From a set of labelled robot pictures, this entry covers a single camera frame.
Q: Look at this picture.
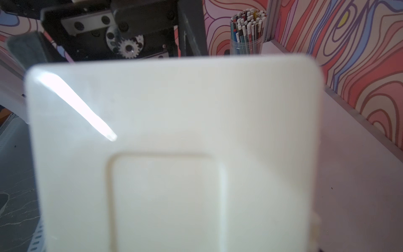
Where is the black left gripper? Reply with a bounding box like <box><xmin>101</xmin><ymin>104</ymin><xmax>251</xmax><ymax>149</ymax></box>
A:
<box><xmin>6</xmin><ymin>0</ymin><xmax>208</xmax><ymax>68</ymax></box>

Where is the cup of pencils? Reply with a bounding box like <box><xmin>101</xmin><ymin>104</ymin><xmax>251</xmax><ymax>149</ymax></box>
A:
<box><xmin>230</xmin><ymin>8</ymin><xmax>268</xmax><ymax>55</ymax></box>

